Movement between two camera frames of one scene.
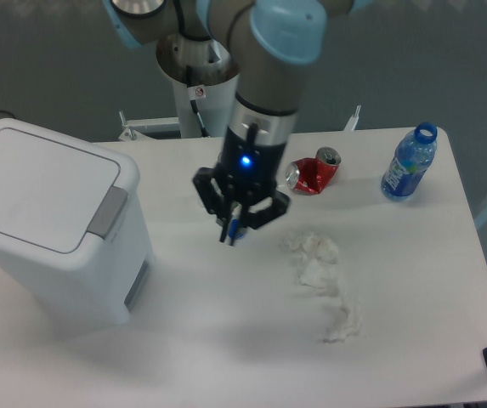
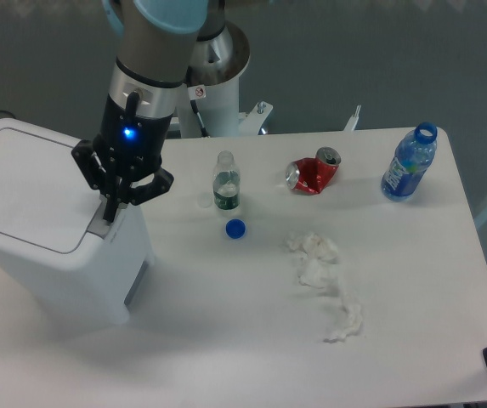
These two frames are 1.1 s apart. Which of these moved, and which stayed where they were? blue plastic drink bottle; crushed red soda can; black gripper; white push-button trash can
Moved: black gripper
Stayed: blue plastic drink bottle; white push-button trash can; crushed red soda can
